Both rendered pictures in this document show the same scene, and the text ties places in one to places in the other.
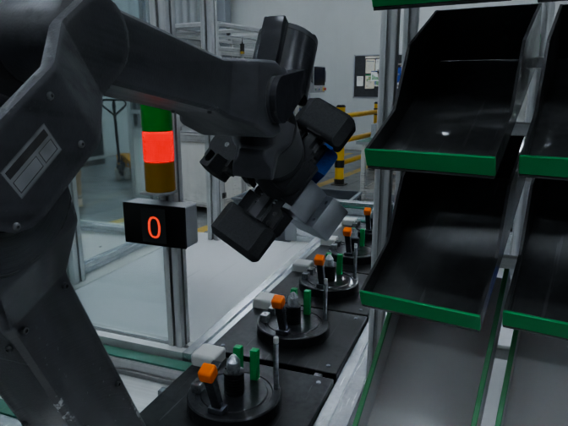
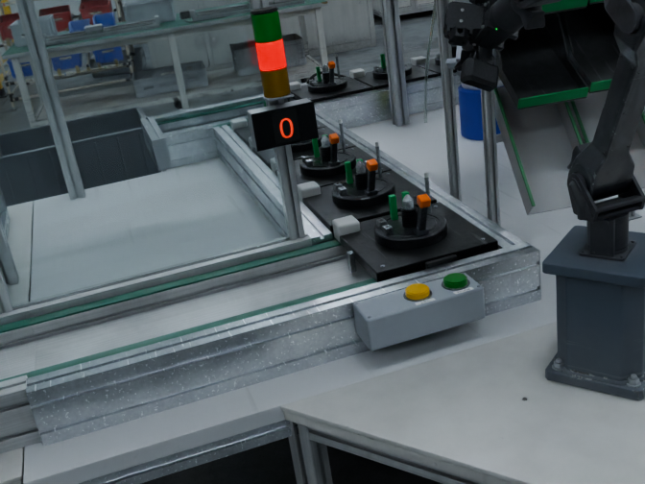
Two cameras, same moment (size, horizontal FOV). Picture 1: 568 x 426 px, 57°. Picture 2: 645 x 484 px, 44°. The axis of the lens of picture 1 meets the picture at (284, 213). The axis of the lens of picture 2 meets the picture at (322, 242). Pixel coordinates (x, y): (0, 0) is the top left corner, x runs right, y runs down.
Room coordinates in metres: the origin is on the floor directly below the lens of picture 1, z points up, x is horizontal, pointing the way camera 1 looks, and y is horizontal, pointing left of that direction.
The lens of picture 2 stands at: (-0.34, 1.04, 1.59)
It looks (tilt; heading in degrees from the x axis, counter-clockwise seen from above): 23 degrees down; 324
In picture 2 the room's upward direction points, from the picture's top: 8 degrees counter-clockwise
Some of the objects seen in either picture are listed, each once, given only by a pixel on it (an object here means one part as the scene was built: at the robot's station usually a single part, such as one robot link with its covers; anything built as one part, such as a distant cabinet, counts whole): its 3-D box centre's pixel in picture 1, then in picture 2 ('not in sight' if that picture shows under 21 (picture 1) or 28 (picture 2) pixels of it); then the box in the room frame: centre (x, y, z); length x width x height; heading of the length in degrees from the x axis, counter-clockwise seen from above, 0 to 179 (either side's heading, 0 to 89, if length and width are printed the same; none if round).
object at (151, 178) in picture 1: (160, 176); (274, 81); (0.88, 0.21, 1.28); 0.05 x 0.05 x 0.05
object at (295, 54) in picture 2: not in sight; (268, 54); (5.44, -2.87, 0.40); 0.61 x 0.41 x 0.22; 61
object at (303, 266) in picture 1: (329, 270); (326, 151); (1.17, -0.11, 1.01); 0.24 x 0.24 x 0.13; 69
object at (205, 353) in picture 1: (209, 360); (346, 229); (0.82, 0.13, 0.97); 0.05 x 0.05 x 0.04; 69
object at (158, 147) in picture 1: (158, 145); (271, 54); (0.88, 0.21, 1.33); 0.05 x 0.05 x 0.05
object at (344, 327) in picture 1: (292, 310); (361, 178); (0.94, -0.02, 1.01); 0.24 x 0.24 x 0.13; 69
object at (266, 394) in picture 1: (234, 397); (410, 229); (0.70, 0.07, 0.98); 0.14 x 0.14 x 0.02
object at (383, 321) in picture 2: not in sight; (418, 309); (0.53, 0.23, 0.93); 0.21 x 0.07 x 0.06; 69
